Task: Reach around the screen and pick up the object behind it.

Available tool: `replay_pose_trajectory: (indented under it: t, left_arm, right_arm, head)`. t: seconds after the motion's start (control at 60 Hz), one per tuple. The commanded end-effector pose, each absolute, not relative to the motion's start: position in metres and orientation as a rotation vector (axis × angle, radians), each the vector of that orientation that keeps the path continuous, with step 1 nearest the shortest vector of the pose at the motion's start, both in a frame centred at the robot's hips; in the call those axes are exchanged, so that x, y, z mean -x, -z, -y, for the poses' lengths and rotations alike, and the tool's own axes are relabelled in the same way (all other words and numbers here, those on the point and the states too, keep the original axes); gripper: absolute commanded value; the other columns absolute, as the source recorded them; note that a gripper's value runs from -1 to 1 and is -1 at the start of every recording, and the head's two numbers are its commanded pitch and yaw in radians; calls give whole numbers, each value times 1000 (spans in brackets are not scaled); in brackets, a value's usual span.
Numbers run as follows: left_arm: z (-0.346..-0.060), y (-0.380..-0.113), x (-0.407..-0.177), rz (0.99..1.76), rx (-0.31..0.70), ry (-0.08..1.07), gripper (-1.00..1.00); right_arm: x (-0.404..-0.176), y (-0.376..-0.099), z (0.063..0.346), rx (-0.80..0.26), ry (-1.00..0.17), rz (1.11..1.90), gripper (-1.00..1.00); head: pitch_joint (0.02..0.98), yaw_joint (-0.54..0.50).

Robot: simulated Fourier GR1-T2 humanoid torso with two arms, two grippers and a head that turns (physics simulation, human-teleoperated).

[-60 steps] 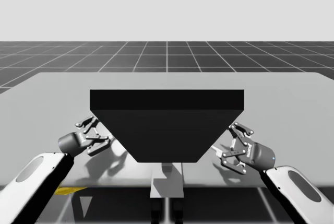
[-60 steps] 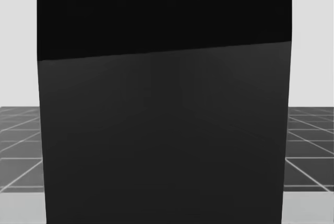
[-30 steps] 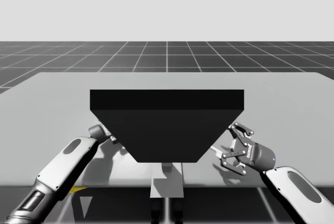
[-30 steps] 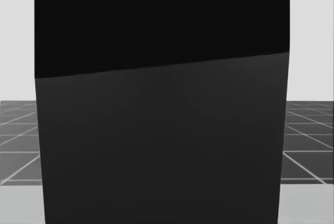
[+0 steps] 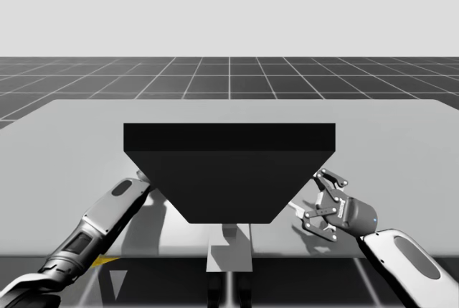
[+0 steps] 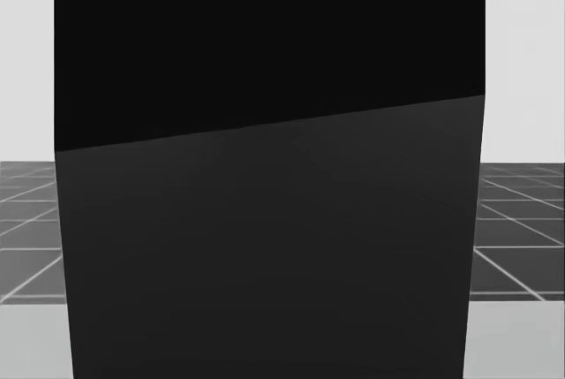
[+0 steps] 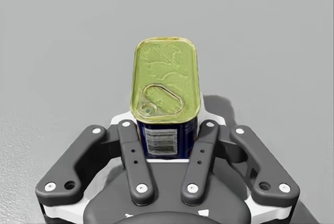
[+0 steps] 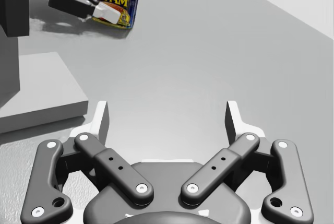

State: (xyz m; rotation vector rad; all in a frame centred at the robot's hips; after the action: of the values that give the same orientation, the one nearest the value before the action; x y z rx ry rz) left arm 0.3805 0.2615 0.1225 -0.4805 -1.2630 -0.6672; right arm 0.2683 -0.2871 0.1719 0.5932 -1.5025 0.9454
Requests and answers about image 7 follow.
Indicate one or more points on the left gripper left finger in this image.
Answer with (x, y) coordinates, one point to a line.
(78, 153)

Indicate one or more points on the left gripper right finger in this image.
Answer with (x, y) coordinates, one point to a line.
(253, 153)

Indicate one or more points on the green and blue rectangular can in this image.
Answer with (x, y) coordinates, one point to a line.
(165, 83)

